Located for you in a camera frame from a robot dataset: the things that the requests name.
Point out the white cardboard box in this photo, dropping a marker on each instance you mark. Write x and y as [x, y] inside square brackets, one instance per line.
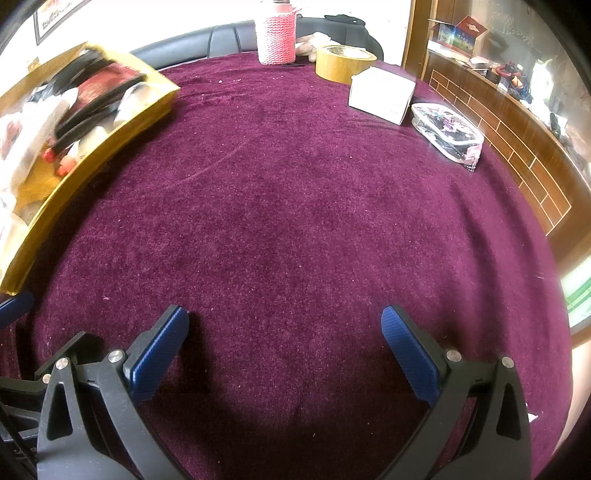
[378, 94]

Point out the maroon velvet tablecloth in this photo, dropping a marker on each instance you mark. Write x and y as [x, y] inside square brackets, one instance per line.
[286, 221]

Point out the red and blue gift box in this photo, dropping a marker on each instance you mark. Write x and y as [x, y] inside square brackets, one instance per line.
[459, 34]

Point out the white cloth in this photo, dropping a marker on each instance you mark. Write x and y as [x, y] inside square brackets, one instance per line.
[311, 44]

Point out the wooden counter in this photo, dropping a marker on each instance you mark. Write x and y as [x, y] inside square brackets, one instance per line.
[508, 134]

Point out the clear plastic case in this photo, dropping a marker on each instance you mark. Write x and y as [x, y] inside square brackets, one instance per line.
[445, 131]

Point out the brown packing tape roll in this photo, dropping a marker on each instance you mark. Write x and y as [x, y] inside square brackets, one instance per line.
[337, 69]

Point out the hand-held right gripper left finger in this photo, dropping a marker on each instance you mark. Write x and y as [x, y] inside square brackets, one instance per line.
[157, 355]

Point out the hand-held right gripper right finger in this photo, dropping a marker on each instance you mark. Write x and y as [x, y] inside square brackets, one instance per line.
[411, 355]

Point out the pile of black packets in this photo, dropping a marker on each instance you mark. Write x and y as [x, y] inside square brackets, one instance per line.
[97, 87]

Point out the pink knit-covered flask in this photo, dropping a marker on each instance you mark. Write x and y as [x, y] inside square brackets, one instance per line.
[276, 37]

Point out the black leather sofa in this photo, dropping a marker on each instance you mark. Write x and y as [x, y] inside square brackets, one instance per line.
[221, 39]

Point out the black garment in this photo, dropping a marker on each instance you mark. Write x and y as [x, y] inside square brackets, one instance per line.
[340, 19]

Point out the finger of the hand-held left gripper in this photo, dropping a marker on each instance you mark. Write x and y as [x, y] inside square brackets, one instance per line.
[14, 308]
[78, 348]

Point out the framed horse painting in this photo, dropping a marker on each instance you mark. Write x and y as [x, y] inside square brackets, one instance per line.
[55, 21]

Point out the red black toy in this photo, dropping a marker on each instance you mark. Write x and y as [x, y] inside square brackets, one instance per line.
[510, 74]

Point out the gold cardboard box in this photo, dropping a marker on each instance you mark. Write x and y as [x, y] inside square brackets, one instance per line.
[115, 138]

